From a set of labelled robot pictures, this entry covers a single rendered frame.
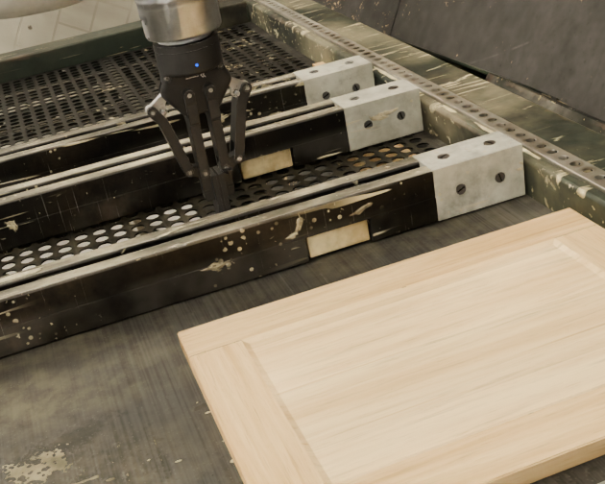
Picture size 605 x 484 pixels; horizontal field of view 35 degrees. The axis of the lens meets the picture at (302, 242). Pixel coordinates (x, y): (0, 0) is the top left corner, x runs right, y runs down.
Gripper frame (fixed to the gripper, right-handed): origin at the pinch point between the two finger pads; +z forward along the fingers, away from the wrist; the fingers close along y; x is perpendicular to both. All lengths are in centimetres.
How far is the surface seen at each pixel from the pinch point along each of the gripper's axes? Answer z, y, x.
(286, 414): 6.4, 4.8, 37.3
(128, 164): 1.6, 7.8, -24.0
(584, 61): 39, -123, -109
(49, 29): 75, -6, -488
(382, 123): 5.5, -30.9, -22.6
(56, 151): 2.6, 16.7, -41.2
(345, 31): 4, -45, -73
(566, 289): 6.6, -27.4, 32.5
